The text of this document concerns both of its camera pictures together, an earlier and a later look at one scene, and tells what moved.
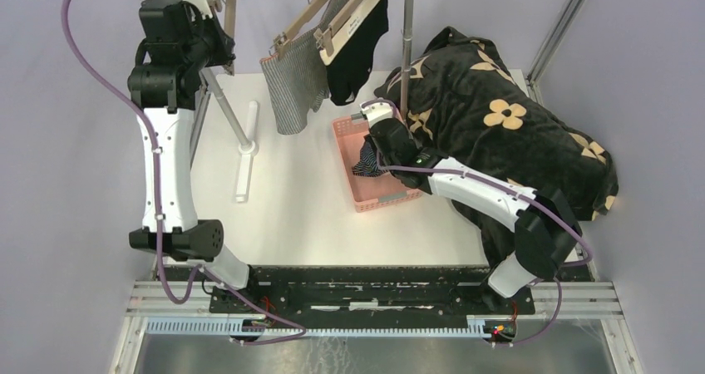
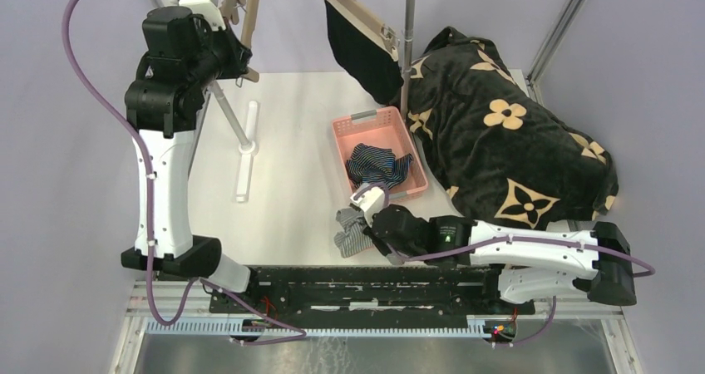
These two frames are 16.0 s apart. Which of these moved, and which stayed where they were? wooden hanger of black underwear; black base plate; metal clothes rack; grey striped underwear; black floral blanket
Moved: grey striped underwear; wooden hanger of black underwear
Stayed: metal clothes rack; black floral blanket; black base plate
